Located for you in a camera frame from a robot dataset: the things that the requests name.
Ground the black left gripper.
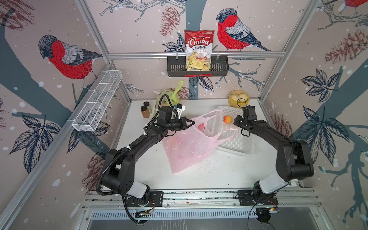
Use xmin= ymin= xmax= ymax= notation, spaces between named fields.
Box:
xmin=166 ymin=117 xmax=195 ymax=131

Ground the pink plastic bag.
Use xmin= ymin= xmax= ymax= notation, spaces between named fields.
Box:
xmin=162 ymin=109 xmax=229 ymax=174

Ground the green avocado print plastic bag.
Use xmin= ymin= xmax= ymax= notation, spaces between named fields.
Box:
xmin=154 ymin=80 xmax=184 ymax=112

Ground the red yellow peach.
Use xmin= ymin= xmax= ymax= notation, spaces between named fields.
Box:
xmin=223 ymin=115 xmax=233 ymax=124

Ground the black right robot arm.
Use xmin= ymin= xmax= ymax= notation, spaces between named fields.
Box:
xmin=234 ymin=105 xmax=314 ymax=203

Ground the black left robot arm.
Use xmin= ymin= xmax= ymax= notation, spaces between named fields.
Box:
xmin=96 ymin=94 xmax=195 ymax=204

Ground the Chuba cassava chips bag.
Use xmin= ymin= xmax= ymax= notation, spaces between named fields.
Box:
xmin=185 ymin=30 xmax=214 ymax=71

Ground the white perforated plastic basket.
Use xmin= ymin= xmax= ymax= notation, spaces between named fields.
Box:
xmin=211 ymin=105 xmax=254 ymax=156

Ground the yellow bowl with buns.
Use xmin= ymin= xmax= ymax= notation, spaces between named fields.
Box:
xmin=228 ymin=90 xmax=250 ymax=109

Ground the brown spice jar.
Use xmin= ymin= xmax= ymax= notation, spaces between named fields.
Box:
xmin=140 ymin=105 xmax=150 ymax=119

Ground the light spice jar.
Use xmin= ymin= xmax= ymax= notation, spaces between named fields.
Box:
xmin=143 ymin=101 xmax=152 ymax=114

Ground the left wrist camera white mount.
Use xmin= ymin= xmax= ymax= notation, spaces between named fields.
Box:
xmin=173 ymin=103 xmax=186 ymax=119

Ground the black wall shelf basket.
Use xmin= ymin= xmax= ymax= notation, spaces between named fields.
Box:
xmin=167 ymin=56 xmax=229 ymax=77

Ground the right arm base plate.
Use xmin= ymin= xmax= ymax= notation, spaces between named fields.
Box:
xmin=235 ymin=190 xmax=278 ymax=206

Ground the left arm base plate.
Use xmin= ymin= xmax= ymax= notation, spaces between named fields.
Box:
xmin=126 ymin=191 xmax=163 ymax=208

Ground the white wire mesh shelf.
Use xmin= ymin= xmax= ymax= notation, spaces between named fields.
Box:
xmin=72 ymin=70 xmax=122 ymax=132

